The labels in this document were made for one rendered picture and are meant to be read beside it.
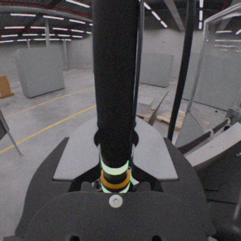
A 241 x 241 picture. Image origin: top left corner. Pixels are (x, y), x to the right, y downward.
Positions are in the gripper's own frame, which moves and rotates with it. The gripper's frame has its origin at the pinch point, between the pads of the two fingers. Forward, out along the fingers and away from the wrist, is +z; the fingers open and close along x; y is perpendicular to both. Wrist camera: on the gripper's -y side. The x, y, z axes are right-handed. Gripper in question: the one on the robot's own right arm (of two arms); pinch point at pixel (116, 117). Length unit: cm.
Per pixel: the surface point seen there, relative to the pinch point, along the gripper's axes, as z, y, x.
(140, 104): 261, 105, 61
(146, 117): 242, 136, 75
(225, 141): 13.4, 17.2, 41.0
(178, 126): 198, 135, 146
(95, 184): 6.7, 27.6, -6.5
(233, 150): -0.3, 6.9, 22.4
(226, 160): -1.8, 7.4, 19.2
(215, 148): 13.5, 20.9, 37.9
